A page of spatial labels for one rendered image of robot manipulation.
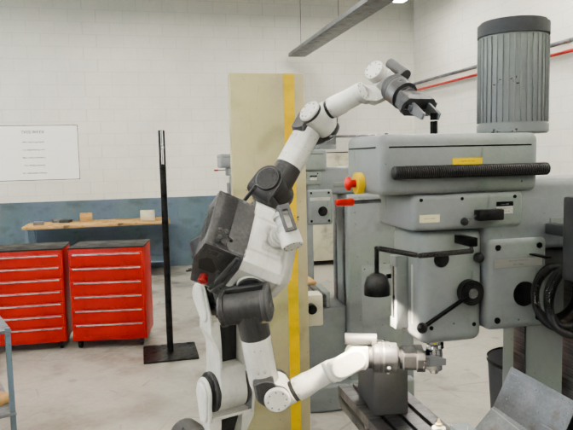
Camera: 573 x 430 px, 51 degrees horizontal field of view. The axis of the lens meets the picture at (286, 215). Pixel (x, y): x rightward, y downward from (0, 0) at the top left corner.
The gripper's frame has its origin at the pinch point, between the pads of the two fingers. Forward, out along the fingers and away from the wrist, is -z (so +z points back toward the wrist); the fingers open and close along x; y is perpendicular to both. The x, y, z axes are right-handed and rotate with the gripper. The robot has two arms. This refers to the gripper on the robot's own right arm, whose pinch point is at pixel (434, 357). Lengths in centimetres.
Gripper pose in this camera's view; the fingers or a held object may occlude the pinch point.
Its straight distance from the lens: 188.9
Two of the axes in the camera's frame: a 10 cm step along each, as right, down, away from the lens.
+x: 0.9, -0.9, 9.9
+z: -10.0, 0.0, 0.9
